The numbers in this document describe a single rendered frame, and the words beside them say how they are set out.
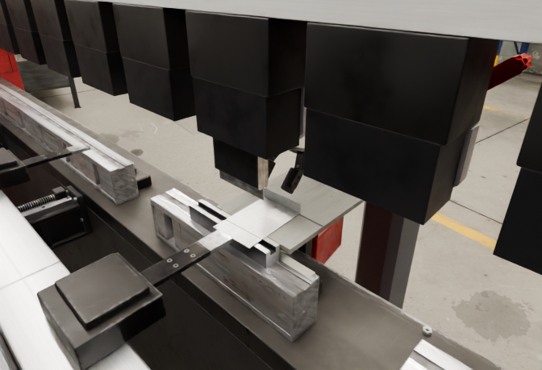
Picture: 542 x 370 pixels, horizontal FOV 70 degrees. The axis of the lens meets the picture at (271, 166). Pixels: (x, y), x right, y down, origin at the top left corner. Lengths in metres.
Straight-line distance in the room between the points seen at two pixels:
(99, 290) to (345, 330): 0.37
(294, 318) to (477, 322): 1.51
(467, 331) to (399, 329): 1.31
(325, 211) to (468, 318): 1.43
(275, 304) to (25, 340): 0.33
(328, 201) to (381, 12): 0.45
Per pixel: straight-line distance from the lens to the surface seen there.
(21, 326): 0.61
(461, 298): 2.13
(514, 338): 2.06
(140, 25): 0.64
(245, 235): 0.63
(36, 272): 0.69
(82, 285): 0.55
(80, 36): 0.86
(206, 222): 0.70
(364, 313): 0.70
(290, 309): 0.60
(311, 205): 0.71
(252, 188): 0.58
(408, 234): 1.41
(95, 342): 0.51
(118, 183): 0.99
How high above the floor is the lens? 1.38
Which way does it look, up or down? 27 degrees down
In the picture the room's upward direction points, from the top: straight up
